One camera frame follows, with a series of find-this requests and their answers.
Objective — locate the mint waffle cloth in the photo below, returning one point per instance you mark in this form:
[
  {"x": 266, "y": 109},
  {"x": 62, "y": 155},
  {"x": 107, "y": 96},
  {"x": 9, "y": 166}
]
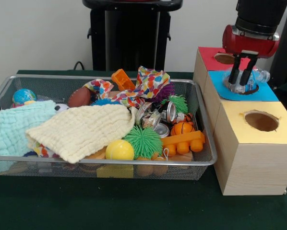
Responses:
[{"x": 11, "y": 129}]

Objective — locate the orange toy basketball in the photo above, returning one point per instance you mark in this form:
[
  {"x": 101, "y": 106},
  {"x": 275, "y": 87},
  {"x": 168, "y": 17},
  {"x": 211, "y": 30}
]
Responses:
[{"x": 182, "y": 128}]

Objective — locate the long orange toy block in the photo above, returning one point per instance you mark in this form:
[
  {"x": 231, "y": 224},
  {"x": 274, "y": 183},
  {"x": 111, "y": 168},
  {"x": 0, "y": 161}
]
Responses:
[{"x": 184, "y": 139}]

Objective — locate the large green spiky ball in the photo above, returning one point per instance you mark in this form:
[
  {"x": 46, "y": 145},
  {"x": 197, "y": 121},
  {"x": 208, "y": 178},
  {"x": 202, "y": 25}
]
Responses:
[{"x": 143, "y": 141}]

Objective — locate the brown toy football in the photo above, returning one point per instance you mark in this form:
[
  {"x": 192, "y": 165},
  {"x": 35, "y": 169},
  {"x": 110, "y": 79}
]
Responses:
[{"x": 80, "y": 97}]

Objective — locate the colourful dotted cloth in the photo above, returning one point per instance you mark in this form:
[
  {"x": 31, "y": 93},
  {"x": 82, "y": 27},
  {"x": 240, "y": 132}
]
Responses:
[{"x": 150, "y": 81}]

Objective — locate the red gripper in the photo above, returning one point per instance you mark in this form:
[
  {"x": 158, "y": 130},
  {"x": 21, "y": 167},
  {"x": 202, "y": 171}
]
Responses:
[{"x": 249, "y": 44}]

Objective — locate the blue globe ball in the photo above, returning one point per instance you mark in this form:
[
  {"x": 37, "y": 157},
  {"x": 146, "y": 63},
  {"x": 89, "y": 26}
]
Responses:
[{"x": 23, "y": 97}]

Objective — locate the yellow ball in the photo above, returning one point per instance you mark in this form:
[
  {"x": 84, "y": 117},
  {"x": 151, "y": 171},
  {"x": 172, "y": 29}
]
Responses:
[{"x": 119, "y": 149}]

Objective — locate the dark green table cloth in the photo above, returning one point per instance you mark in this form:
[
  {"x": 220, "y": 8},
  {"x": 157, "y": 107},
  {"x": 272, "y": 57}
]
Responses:
[{"x": 134, "y": 203}]

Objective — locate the silver mesh bin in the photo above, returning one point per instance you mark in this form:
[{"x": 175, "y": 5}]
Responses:
[{"x": 62, "y": 170}]

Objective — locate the wooden box with three holes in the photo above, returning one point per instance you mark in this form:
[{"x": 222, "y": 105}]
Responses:
[{"x": 254, "y": 167}]

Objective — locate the cream waffle cloth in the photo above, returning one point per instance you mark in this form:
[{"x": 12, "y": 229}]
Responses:
[{"x": 86, "y": 129}]

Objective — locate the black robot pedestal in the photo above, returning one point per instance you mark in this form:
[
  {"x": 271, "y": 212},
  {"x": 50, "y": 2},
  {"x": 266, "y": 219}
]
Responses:
[{"x": 131, "y": 36}]

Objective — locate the bottle with blue label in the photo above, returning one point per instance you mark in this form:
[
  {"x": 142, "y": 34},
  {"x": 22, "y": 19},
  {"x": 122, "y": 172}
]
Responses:
[{"x": 258, "y": 76}]

